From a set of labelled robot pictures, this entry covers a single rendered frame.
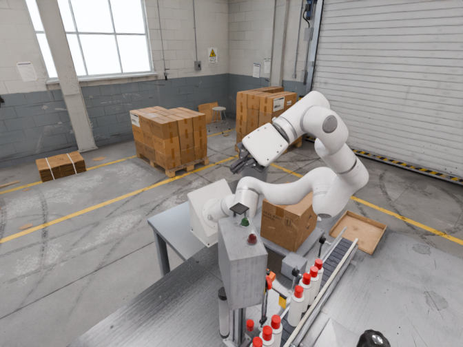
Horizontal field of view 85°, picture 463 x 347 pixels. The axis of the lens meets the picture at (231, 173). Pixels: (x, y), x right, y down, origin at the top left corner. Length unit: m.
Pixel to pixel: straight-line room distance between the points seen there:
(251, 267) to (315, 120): 0.40
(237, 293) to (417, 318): 1.01
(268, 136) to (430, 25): 4.38
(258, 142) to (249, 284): 0.38
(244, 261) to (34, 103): 5.33
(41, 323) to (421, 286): 2.60
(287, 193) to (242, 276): 0.55
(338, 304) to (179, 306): 0.76
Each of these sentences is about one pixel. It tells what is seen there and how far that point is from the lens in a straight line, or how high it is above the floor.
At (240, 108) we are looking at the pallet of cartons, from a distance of 4.86.
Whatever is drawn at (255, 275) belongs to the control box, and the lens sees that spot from 0.70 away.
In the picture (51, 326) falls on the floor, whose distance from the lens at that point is 2.66.
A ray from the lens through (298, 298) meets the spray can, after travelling 1.13.
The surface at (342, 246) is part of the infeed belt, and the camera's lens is 1.67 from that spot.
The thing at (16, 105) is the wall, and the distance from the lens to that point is 5.71.
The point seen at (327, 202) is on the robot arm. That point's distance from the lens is 1.05.
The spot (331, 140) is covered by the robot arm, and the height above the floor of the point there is 1.71.
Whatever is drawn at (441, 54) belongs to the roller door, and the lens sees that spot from 4.90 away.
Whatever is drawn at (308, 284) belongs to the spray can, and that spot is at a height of 1.05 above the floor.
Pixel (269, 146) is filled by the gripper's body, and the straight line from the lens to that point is 0.71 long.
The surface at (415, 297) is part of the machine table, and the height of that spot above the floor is 0.83.
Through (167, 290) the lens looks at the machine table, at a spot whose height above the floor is 0.83.
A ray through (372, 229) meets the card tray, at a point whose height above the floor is 0.83.
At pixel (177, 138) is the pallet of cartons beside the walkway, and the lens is 4.08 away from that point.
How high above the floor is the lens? 1.94
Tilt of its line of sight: 27 degrees down
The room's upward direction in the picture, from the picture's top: straight up
